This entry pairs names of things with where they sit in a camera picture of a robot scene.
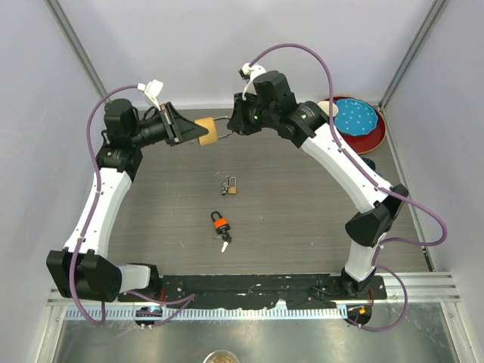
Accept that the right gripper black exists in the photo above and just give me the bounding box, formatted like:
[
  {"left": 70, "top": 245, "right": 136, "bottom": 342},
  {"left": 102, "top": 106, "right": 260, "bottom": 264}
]
[{"left": 227, "top": 91, "right": 276, "bottom": 137}]

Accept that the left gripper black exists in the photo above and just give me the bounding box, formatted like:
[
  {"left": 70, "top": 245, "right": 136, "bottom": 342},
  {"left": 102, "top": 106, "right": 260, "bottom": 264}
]
[{"left": 131, "top": 102, "right": 209, "bottom": 148}]

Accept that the large brass padlock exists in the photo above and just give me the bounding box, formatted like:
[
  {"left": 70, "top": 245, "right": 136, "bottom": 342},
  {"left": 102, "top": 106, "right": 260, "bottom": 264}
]
[{"left": 194, "top": 116, "right": 234, "bottom": 147}]

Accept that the small padlock key bunch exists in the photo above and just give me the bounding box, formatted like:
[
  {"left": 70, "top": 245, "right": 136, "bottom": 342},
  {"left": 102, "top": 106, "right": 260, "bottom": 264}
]
[{"left": 221, "top": 175, "right": 231, "bottom": 196}]

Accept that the orange black padlock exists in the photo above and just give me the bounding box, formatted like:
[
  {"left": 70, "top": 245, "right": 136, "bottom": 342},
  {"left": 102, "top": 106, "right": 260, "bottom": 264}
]
[{"left": 210, "top": 211, "right": 231, "bottom": 234}]

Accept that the small brass padlock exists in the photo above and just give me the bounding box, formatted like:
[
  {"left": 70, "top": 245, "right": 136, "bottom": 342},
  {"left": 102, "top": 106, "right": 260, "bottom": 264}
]
[{"left": 227, "top": 176, "right": 237, "bottom": 195}]

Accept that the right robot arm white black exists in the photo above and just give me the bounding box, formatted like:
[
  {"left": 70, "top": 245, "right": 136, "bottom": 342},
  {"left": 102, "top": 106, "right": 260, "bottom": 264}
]
[{"left": 228, "top": 66, "right": 408, "bottom": 299}]

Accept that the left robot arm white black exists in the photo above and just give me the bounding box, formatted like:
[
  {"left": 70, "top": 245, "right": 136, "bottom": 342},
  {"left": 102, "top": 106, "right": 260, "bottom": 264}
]
[{"left": 46, "top": 98, "right": 215, "bottom": 303}]

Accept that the dark green cup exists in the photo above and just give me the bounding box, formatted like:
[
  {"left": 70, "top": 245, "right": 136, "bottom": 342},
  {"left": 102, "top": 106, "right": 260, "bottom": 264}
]
[{"left": 318, "top": 100, "right": 339, "bottom": 116}]

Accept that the blue dotted plate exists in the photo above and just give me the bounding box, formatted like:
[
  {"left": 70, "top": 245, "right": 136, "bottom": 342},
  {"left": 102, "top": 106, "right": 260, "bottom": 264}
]
[{"left": 334, "top": 98, "right": 378, "bottom": 137}]

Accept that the red round tray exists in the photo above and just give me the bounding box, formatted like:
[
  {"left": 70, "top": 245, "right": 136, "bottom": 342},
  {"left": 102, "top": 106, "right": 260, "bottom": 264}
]
[{"left": 334, "top": 96, "right": 386, "bottom": 154}]

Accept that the dark blue mug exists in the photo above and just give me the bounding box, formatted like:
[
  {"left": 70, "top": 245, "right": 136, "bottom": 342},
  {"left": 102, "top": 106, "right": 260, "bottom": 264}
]
[{"left": 363, "top": 158, "right": 376, "bottom": 172}]

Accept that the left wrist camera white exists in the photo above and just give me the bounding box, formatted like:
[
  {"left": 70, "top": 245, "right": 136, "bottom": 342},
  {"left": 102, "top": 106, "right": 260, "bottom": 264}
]
[{"left": 137, "top": 79, "right": 163, "bottom": 110}]

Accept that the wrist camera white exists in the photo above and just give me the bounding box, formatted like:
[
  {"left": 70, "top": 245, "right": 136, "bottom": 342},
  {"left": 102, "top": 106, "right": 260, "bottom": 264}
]
[
  {"left": 137, "top": 79, "right": 163, "bottom": 110},
  {"left": 239, "top": 63, "right": 266, "bottom": 101}
]

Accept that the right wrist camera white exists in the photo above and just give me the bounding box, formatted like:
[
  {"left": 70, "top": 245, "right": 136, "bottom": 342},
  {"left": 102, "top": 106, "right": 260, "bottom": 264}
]
[{"left": 239, "top": 63, "right": 266, "bottom": 101}]

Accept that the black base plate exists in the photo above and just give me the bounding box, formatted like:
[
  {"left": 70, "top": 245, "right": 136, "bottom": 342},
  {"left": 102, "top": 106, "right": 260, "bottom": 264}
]
[{"left": 141, "top": 274, "right": 387, "bottom": 310}]

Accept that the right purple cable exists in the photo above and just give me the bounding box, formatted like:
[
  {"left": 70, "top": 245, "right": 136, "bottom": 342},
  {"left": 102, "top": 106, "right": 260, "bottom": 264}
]
[{"left": 249, "top": 42, "right": 448, "bottom": 334}]

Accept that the white slotted cable duct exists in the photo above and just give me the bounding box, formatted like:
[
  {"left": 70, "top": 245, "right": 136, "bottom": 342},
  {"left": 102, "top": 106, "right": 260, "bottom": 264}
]
[{"left": 64, "top": 306, "right": 348, "bottom": 321}]

